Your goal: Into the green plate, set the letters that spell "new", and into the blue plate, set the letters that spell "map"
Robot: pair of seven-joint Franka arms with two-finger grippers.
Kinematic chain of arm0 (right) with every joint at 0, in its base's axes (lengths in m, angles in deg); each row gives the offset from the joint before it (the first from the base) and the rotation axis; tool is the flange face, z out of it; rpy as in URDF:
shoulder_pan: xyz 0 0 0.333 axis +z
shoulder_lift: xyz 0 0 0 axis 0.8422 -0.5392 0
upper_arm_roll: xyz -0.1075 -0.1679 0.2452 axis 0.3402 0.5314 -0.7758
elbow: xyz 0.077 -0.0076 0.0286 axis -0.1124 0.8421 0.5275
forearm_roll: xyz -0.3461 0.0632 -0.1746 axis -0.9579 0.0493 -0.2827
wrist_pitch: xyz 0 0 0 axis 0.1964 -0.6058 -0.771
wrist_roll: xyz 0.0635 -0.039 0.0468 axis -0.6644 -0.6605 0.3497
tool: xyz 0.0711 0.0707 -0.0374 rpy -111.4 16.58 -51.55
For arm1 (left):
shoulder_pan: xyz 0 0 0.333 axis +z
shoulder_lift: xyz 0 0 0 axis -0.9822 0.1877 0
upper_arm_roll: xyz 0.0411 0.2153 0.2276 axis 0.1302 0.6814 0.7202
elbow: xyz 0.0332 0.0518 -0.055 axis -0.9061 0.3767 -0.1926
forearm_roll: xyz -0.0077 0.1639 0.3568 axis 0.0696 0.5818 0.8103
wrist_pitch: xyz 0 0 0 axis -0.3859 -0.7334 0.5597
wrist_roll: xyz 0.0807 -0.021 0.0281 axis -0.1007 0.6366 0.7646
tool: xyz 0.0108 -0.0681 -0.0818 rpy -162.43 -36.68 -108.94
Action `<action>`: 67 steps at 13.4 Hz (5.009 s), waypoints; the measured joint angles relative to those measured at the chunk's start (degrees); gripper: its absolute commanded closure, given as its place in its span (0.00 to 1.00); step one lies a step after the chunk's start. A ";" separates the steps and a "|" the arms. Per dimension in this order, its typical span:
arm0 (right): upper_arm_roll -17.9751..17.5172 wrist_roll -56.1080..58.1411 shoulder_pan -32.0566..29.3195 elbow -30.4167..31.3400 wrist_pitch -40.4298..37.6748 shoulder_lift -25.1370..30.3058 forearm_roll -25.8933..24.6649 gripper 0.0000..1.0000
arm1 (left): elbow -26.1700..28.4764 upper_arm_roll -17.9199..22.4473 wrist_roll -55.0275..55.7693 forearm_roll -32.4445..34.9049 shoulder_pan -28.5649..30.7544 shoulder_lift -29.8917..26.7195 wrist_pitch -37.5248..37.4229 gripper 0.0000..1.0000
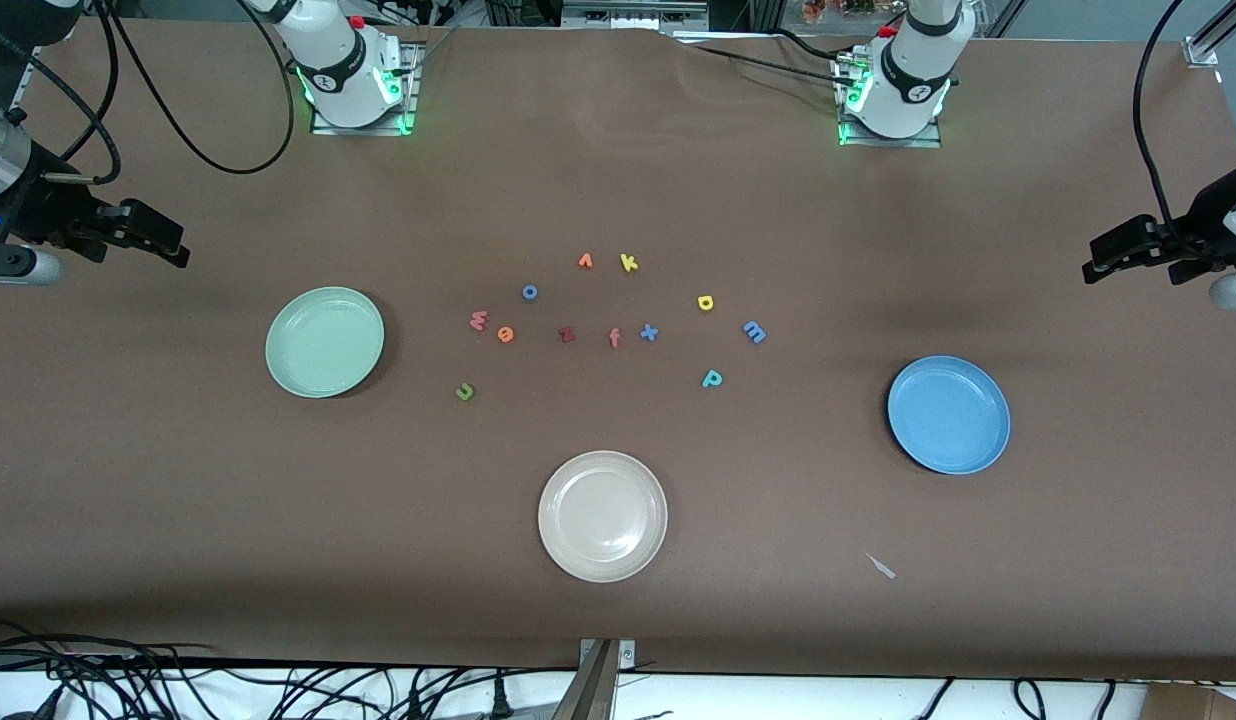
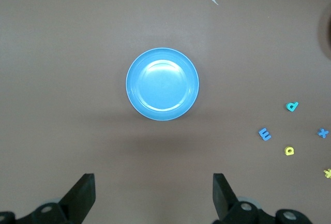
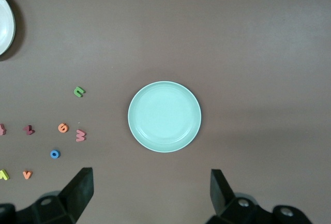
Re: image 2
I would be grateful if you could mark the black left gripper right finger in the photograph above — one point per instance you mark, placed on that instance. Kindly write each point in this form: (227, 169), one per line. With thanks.
(227, 206)

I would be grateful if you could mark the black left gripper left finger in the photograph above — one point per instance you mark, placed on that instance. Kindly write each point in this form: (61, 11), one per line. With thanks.
(77, 203)

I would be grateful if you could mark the yellow foam letter a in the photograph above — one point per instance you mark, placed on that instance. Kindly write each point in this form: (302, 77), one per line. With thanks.
(285, 152)

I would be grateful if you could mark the blue foam letter m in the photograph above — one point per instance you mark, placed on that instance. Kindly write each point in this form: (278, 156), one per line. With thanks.
(263, 134)

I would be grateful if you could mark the teal foam letter p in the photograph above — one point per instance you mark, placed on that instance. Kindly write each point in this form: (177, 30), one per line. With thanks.
(295, 104)

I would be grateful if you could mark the yellow foam letter k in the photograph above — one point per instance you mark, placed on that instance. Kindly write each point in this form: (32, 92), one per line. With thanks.
(328, 173)

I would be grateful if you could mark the blue foam letter x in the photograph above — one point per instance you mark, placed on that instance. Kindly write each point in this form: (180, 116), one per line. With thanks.
(323, 133)

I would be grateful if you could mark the blue plate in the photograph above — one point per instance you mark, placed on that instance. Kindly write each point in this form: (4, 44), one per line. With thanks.
(162, 84)

